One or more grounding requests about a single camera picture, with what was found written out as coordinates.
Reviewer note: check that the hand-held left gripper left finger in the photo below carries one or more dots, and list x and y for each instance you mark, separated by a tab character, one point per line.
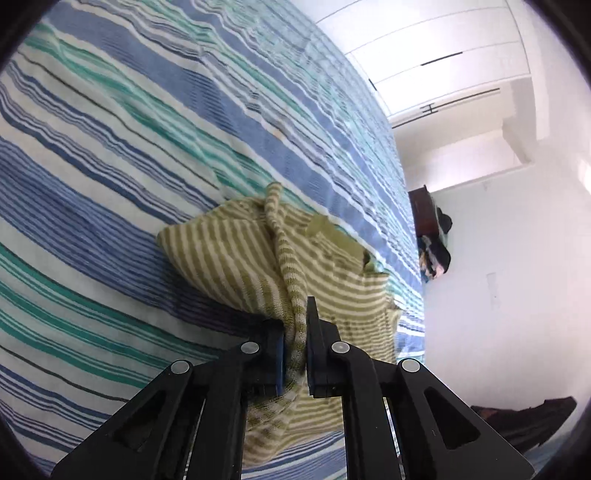
278	364

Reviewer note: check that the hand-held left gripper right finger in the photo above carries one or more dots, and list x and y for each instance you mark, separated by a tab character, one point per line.
312	364

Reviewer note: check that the green striped cardigan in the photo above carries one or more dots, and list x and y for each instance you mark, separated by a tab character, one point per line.
231	261

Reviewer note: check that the pile of clothes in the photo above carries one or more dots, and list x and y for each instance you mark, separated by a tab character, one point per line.
436	259

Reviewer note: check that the brown wooden nightstand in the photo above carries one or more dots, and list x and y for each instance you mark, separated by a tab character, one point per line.
422	212

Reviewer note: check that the dark cloth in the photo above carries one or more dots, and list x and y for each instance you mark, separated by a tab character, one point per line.
531	417

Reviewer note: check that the blue striped bedsheet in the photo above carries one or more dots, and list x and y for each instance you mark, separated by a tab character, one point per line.
115	152

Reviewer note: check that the white wardrobe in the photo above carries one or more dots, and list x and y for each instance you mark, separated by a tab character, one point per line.
415	50

